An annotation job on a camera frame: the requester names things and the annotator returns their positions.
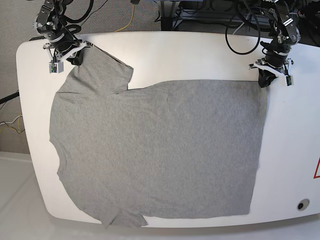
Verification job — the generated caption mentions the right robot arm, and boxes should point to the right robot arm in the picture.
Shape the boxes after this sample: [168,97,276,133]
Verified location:
[32,0,94,73]

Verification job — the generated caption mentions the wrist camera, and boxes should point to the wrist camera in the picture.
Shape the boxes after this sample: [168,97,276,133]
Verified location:
[49,61,64,74]
[286,75,293,86]

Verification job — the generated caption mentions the grey T-shirt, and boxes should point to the grey T-shirt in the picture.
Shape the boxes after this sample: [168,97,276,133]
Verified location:
[49,47,267,227]

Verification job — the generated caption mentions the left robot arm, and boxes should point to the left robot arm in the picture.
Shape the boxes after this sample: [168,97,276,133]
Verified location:
[224,0,301,88]

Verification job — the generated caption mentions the white and yellow floor cables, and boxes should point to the white and yellow floor cables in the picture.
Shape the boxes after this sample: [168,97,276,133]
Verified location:
[0,114,25,135]

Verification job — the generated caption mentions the black table mount hole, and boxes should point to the black table mount hole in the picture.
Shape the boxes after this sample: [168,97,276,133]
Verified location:
[297,198,310,211]

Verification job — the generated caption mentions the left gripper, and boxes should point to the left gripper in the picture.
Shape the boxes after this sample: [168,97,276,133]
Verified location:
[249,49,294,88]

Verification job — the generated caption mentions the red triangle sticker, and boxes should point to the red triangle sticker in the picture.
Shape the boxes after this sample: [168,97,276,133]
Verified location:
[313,158,320,179]

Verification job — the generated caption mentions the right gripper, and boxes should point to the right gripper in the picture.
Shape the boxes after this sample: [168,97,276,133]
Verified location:
[43,36,93,66]

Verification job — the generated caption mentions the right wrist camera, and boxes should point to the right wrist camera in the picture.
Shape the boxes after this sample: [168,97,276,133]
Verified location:
[49,61,64,74]

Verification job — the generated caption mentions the yellow cable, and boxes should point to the yellow cable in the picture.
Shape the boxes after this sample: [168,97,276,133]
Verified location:
[114,4,136,33]

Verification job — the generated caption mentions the aluminium frame rail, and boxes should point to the aluminium frame rail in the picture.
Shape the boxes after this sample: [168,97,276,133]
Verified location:
[172,11,300,42]

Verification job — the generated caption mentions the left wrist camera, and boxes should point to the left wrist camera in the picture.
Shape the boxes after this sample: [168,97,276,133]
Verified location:
[286,75,293,86]

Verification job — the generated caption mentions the black bar behind table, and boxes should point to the black bar behind table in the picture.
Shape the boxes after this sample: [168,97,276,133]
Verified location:
[29,36,45,41]

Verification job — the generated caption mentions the black table leg post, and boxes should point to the black table leg post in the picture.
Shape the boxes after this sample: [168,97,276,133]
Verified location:
[160,16,173,32]

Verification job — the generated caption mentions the white cable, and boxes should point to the white cable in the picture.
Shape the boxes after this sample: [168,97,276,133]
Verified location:
[232,12,252,35]

